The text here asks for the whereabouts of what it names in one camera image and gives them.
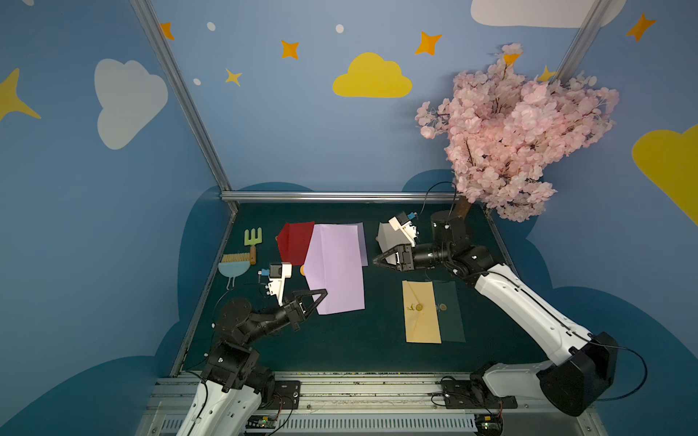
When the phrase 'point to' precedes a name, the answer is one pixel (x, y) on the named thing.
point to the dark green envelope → (450, 314)
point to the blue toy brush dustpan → (234, 265)
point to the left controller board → (260, 421)
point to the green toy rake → (252, 242)
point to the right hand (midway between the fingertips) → (380, 260)
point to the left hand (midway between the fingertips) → (326, 290)
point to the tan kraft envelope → (421, 317)
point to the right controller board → (489, 424)
